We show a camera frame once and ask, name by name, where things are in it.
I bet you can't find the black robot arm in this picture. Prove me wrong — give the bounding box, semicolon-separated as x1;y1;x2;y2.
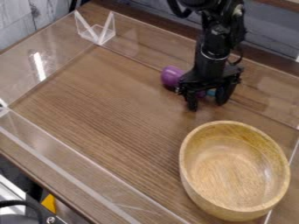
167;0;248;111

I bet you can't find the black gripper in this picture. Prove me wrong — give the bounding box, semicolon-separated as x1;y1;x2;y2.
177;50;245;111

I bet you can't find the brown wooden bowl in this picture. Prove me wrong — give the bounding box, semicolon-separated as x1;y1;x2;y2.
179;121;292;221

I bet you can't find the black cable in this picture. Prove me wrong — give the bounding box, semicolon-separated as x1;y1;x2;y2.
0;199;49;224

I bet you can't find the purple toy eggplant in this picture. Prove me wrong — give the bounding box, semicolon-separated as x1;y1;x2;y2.
162;66;216;98

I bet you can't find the clear acrylic front wall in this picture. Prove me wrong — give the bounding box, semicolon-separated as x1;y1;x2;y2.
0;107;189;224

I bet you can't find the clear acrylic corner bracket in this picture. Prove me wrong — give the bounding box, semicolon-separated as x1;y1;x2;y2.
74;11;117;46

